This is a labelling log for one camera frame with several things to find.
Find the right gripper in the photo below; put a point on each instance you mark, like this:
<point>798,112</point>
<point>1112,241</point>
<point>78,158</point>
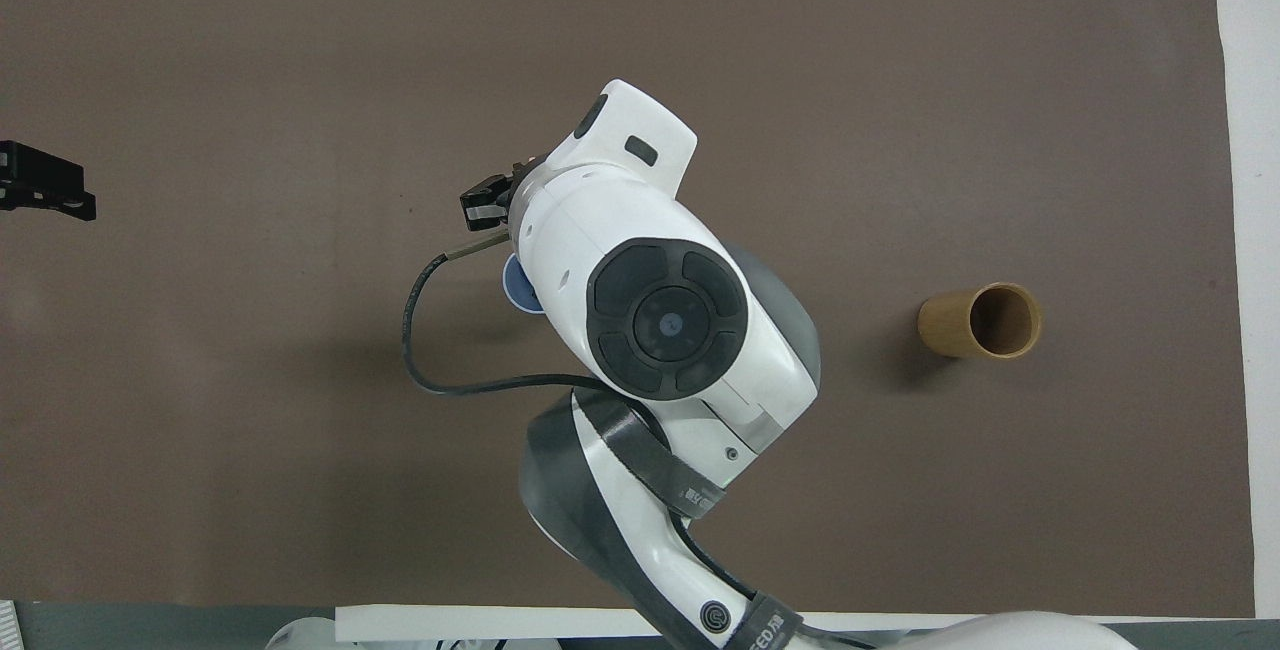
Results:
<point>484,197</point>

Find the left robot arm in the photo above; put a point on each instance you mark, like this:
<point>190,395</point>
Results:
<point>300,635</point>

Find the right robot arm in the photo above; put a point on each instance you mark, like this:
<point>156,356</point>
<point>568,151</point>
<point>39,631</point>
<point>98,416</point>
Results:
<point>640,230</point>

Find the blue cup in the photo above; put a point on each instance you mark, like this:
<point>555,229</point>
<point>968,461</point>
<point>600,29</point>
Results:
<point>519,286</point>

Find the brown paper cup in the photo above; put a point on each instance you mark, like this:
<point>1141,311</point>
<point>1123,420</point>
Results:
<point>948,326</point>

